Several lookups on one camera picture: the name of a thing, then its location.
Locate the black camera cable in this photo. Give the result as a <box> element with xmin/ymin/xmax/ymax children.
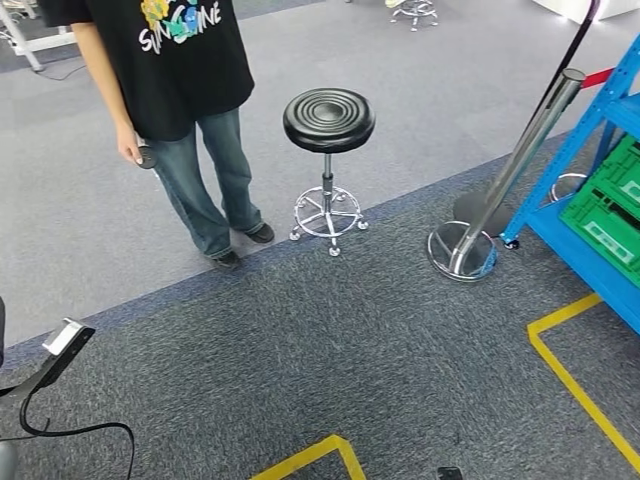
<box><xmin>0</xmin><ymin>390</ymin><xmax>136</xmax><ymax>480</ymax></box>

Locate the blue metal shelf rack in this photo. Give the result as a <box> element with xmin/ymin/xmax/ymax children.
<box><xmin>500</xmin><ymin>33</ymin><xmax>640</xmax><ymax>337</ymax></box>

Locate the red barrier belt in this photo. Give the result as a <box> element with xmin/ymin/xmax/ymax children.
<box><xmin>580</xmin><ymin>67</ymin><xmax>616</xmax><ymax>91</ymax></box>

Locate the person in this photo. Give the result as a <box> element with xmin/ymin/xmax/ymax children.
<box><xmin>38</xmin><ymin>0</ymin><xmax>276</xmax><ymax>271</ymax></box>

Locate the black round stool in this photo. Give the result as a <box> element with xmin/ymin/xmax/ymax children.
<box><xmin>282</xmin><ymin>87</ymin><xmax>377</xmax><ymax>258</ymax></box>
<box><xmin>389</xmin><ymin>0</ymin><xmax>439</xmax><ymax>32</ymax></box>

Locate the metal barrier stanchion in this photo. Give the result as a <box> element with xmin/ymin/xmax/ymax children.
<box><xmin>426</xmin><ymin>68</ymin><xmax>587</xmax><ymax>284</ymax></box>

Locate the white lit pillar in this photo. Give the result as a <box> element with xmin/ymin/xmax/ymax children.
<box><xmin>532</xmin><ymin>0</ymin><xmax>640</xmax><ymax>24</ymax></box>

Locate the person's hand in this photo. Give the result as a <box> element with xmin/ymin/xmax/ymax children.
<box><xmin>115</xmin><ymin>121</ymin><xmax>147</xmax><ymax>167</ymax></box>

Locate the yellow floor tape marking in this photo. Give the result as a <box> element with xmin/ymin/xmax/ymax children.
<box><xmin>250</xmin><ymin>434</ymin><xmax>368</xmax><ymax>480</ymax></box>

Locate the white desk frame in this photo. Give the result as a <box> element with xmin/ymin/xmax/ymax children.
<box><xmin>0</xmin><ymin>0</ymin><xmax>77</xmax><ymax>73</ymax></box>

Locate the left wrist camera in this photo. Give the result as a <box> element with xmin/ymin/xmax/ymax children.
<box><xmin>0</xmin><ymin>317</ymin><xmax>97</xmax><ymax>407</ymax></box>

